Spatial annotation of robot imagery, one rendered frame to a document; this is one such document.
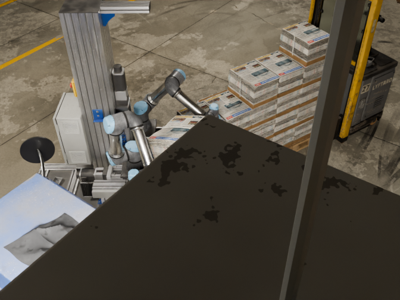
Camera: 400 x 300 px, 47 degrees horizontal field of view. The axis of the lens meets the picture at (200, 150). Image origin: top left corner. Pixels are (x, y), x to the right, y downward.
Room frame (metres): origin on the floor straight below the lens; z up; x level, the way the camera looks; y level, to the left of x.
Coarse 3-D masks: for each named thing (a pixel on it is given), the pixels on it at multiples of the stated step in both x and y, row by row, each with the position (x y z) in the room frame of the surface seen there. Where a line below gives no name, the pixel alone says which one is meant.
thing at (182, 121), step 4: (176, 116) 2.79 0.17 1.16; (180, 116) 2.77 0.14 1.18; (184, 116) 2.75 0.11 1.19; (188, 116) 2.73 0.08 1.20; (192, 116) 2.71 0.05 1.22; (196, 116) 2.69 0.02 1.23; (200, 116) 2.68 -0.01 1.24; (204, 116) 2.66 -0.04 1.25; (172, 120) 2.74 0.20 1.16; (176, 120) 2.72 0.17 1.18; (180, 120) 2.70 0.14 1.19; (184, 120) 2.68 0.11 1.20; (188, 120) 2.66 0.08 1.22; (192, 120) 2.65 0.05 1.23; (196, 120) 2.63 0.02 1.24; (168, 124) 2.69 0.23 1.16; (172, 124) 2.68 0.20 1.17; (176, 124) 2.66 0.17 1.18; (180, 124) 2.64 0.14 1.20; (184, 124) 2.62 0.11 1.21; (188, 124) 2.60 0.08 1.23; (192, 124) 2.58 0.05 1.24
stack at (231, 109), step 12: (216, 96) 3.51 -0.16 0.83; (228, 96) 3.51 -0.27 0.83; (288, 96) 3.54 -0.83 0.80; (204, 108) 3.33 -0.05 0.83; (228, 108) 3.33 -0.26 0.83; (240, 108) 3.32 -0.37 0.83; (264, 108) 3.38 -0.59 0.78; (276, 108) 3.46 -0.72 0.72; (288, 108) 3.54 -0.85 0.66; (228, 120) 3.16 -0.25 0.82; (240, 120) 3.24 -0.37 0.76; (252, 120) 3.32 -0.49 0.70; (276, 120) 3.47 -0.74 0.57; (288, 120) 3.56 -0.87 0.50; (252, 132) 3.31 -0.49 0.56; (264, 132) 3.39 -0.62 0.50; (288, 132) 3.57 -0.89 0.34
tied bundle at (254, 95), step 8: (232, 72) 3.58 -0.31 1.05; (232, 80) 3.56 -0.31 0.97; (240, 80) 3.45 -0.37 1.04; (232, 88) 3.56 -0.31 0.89; (240, 88) 3.46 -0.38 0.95; (248, 88) 3.37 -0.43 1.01; (256, 88) 3.31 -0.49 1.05; (264, 88) 3.37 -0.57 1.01; (272, 88) 3.43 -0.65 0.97; (248, 96) 3.37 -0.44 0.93; (256, 96) 3.32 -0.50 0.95; (264, 96) 3.37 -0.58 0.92; (272, 96) 3.43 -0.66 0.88
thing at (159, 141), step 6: (156, 132) 2.60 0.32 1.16; (162, 132) 2.57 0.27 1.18; (168, 132) 2.55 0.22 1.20; (174, 132) 2.53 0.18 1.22; (180, 132) 2.50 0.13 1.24; (150, 138) 2.51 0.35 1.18; (156, 138) 2.49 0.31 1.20; (162, 138) 2.47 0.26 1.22; (168, 138) 2.44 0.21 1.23; (174, 138) 2.42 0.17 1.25; (150, 144) 2.50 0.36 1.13; (156, 144) 2.47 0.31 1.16; (162, 144) 2.44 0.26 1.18; (168, 144) 2.41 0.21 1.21; (156, 150) 2.48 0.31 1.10; (162, 150) 2.44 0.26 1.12; (156, 156) 2.47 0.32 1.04
